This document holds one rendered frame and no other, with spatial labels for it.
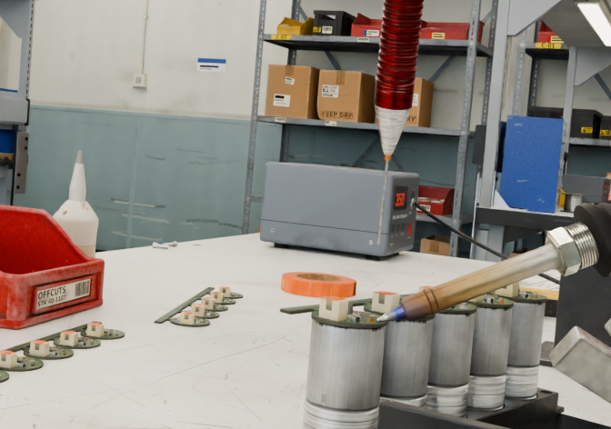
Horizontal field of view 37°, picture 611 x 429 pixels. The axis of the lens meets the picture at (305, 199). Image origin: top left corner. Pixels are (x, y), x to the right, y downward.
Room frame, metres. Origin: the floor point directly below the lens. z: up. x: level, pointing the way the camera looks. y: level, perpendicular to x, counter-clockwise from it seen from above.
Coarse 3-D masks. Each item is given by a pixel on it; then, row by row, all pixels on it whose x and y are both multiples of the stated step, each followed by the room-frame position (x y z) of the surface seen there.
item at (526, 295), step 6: (492, 294) 0.38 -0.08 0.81; (498, 294) 0.38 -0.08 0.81; (522, 294) 0.37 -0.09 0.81; (528, 294) 0.38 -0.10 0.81; (534, 294) 0.38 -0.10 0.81; (540, 294) 0.39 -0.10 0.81; (516, 300) 0.37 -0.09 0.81; (522, 300) 0.37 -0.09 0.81; (528, 300) 0.37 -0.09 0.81; (534, 300) 0.37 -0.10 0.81; (540, 300) 0.37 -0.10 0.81
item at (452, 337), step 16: (448, 320) 0.33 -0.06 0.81; (464, 320) 0.33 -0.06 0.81; (432, 336) 0.33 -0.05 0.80; (448, 336) 0.33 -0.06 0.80; (464, 336) 0.33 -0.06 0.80; (432, 352) 0.33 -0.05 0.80; (448, 352) 0.33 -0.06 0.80; (464, 352) 0.33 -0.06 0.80; (432, 368) 0.33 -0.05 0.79; (448, 368) 0.33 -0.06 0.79; (464, 368) 0.33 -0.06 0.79; (432, 384) 0.33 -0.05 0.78; (448, 384) 0.33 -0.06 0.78; (464, 384) 0.33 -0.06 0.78; (432, 400) 0.33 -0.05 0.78; (448, 400) 0.33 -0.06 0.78; (464, 400) 0.33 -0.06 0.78; (464, 416) 0.33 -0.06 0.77
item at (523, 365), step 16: (528, 304) 0.37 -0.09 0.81; (544, 304) 0.38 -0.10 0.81; (512, 320) 0.37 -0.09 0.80; (528, 320) 0.37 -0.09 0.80; (512, 336) 0.37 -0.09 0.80; (528, 336) 0.37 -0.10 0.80; (512, 352) 0.37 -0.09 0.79; (528, 352) 0.37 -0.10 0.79; (512, 368) 0.37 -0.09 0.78; (528, 368) 0.37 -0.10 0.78; (512, 384) 0.37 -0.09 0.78; (528, 384) 0.37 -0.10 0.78
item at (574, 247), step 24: (552, 240) 0.29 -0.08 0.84; (576, 240) 0.29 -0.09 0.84; (504, 264) 0.29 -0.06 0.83; (528, 264) 0.29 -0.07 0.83; (552, 264) 0.29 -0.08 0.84; (576, 264) 0.29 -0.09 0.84; (432, 288) 0.29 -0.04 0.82; (456, 288) 0.29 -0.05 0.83; (480, 288) 0.29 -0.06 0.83; (408, 312) 0.29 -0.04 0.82; (432, 312) 0.29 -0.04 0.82
